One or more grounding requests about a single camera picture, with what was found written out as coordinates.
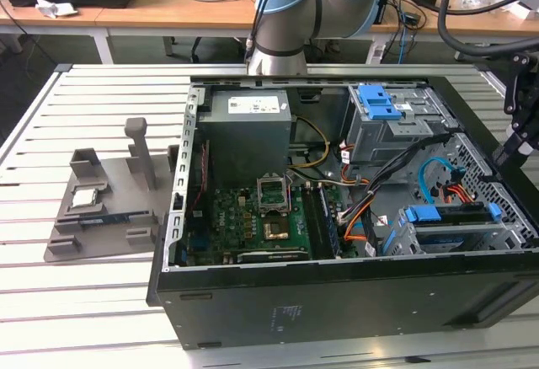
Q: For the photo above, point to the thin metal locking lever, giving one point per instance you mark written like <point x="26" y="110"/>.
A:
<point x="288" y="192"/>

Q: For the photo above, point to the blue plastic latch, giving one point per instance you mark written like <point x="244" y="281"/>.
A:
<point x="377" y="101"/>

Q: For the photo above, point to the grey metal drive cage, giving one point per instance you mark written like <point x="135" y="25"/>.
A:
<point x="370" y="141"/>

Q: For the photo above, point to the silver CPU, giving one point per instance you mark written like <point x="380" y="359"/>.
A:
<point x="84" y="197"/>

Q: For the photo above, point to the black graphics card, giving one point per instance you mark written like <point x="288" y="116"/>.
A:
<point x="273" y="256"/>

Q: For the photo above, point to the grey parts rack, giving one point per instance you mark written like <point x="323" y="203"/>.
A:
<point x="122" y="200"/>

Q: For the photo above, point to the grey metal disk bay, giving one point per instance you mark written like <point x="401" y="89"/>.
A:
<point x="488" y="238"/>

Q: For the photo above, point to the CPU socket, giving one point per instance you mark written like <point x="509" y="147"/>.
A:
<point x="275" y="229"/>

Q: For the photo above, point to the black open PC case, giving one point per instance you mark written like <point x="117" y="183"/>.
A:
<point x="337" y="301"/>

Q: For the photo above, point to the hard disk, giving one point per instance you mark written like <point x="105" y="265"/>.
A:
<point x="423" y="214"/>

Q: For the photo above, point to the crumpled white paper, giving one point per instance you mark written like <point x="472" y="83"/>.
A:
<point x="57" y="6"/>

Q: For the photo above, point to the white box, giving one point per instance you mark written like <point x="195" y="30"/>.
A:
<point x="516" y="12"/>

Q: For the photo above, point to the long wooden top desk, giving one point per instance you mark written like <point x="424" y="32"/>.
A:
<point x="168" y="11"/>

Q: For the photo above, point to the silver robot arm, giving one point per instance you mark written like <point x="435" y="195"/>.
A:
<point x="337" y="6"/>

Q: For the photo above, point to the black case fan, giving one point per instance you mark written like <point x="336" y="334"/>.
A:
<point x="198" y="183"/>

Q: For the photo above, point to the black RAM slot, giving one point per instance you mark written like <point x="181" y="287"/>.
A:
<point x="311" y="226"/>

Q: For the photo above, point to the small black box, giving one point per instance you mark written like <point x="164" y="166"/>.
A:
<point x="384" y="6"/>

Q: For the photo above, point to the dark RAM stick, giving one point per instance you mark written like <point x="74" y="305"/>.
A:
<point x="328" y="221"/>

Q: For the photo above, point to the green motherboard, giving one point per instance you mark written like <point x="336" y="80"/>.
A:
<point x="227" y="217"/>

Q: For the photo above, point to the blue RAM stick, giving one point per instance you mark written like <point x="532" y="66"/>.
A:
<point x="105" y="218"/>

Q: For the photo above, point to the white power strip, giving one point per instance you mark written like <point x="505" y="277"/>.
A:
<point x="376" y="54"/>

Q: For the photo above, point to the grey power supply unit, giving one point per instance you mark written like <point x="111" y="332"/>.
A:
<point x="244" y="141"/>

